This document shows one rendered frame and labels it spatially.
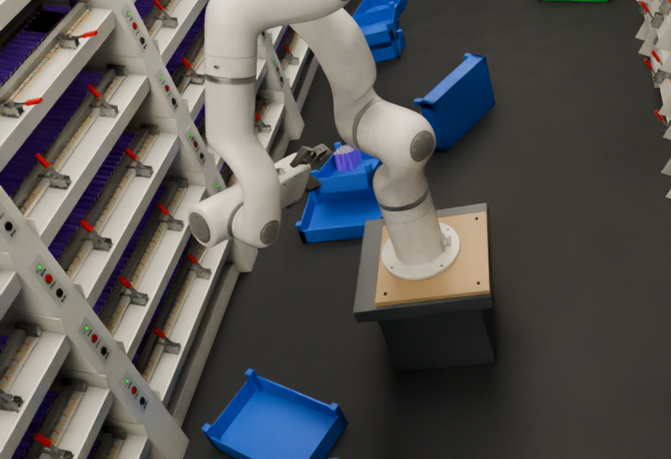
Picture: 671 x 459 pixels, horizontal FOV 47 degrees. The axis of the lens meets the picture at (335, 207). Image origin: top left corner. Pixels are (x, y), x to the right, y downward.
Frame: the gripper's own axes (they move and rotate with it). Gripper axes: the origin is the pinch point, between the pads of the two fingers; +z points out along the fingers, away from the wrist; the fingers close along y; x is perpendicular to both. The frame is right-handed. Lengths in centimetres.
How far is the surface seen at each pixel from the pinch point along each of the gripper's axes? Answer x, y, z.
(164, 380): -8, 70, -25
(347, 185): -24, 57, 57
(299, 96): -85, 82, 101
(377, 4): -110, 74, 176
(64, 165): -45, 22, -30
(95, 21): -68, 6, -7
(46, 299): -20, 30, -50
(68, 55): -60, 6, -20
